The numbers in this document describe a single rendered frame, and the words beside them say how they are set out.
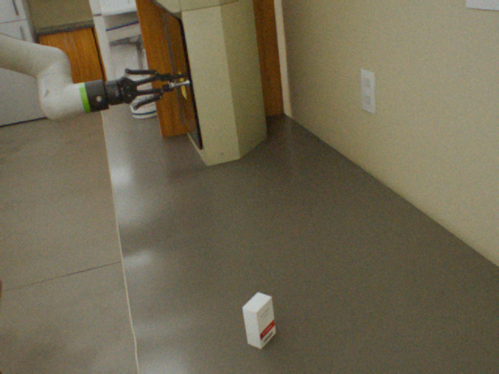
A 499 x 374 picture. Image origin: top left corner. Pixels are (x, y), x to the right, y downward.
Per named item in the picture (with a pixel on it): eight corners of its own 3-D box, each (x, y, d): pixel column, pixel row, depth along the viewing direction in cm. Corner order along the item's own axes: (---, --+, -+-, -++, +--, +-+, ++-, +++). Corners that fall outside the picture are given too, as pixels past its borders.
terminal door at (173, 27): (185, 125, 186) (165, 11, 168) (203, 151, 159) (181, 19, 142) (183, 125, 186) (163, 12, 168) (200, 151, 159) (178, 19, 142)
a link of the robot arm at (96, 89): (83, 79, 155) (91, 107, 159) (84, 86, 145) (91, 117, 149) (104, 75, 156) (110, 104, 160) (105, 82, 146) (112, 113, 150)
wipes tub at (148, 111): (160, 107, 231) (153, 75, 224) (164, 114, 219) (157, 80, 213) (131, 113, 228) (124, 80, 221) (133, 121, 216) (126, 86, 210)
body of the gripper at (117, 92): (111, 110, 152) (141, 104, 154) (104, 82, 148) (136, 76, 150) (109, 104, 159) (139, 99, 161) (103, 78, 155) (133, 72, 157)
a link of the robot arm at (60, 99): (47, 130, 153) (38, 115, 143) (40, 94, 156) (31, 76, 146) (93, 121, 156) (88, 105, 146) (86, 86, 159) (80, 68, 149)
